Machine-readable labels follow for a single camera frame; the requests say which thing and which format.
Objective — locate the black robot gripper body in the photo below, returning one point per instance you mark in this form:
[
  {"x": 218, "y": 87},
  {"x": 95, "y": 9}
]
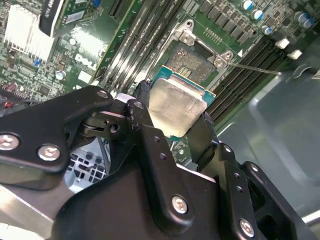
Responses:
[{"x": 112, "y": 212}]

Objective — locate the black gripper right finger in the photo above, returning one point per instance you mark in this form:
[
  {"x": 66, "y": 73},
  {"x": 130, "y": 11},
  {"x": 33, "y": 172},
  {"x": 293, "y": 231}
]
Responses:
[{"x": 237, "y": 195}]

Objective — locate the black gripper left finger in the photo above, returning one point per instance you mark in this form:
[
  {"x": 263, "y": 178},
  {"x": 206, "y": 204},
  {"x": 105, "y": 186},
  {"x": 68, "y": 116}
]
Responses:
[{"x": 37, "y": 125}]

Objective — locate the silver-topped CPU chip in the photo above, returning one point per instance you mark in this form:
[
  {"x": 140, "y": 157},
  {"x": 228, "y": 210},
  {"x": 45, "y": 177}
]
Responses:
[{"x": 175, "y": 105}]

